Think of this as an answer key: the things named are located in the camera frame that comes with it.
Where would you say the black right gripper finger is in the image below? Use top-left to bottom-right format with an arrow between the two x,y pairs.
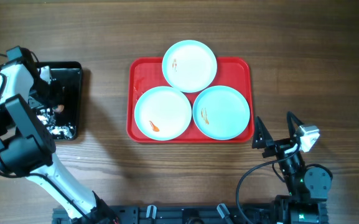
252,116 -> 274,149
286,111 -> 304,138

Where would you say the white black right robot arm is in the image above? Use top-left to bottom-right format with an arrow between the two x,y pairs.
252,112 -> 333,224

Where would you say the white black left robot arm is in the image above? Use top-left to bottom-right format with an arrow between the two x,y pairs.
0,64 -> 119,223

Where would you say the black water tray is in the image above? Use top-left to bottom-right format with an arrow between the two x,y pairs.
29,61 -> 83,141

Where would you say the red plastic tray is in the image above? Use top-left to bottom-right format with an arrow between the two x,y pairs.
126,57 -> 254,144

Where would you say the right light blue plate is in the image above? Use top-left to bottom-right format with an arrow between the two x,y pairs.
192,85 -> 251,141

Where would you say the light blue plate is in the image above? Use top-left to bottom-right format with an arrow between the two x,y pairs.
192,85 -> 251,141
134,86 -> 192,141
161,40 -> 217,93

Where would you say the left light blue plate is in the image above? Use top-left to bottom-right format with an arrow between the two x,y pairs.
134,86 -> 192,141

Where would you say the top light blue plate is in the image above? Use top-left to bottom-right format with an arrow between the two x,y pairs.
161,40 -> 217,93

